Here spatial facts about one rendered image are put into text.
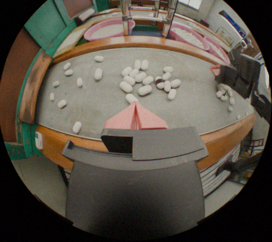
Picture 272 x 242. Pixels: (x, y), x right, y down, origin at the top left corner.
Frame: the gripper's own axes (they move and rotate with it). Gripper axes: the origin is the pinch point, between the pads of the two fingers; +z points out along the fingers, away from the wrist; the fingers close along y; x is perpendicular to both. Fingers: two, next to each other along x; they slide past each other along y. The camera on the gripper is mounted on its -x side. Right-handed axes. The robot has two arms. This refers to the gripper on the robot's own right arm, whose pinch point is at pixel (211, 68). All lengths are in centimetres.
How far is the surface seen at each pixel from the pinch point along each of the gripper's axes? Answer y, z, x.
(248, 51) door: -429, 121, -162
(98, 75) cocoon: 42.4, -6.0, 4.7
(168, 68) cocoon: 22.9, -4.0, 3.3
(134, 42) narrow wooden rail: 32.7, 4.1, -4.4
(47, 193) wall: 150, -91, 101
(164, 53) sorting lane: 21.9, 4.0, -1.0
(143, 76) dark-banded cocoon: 30.4, -6.4, 5.4
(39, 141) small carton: 67, -25, 18
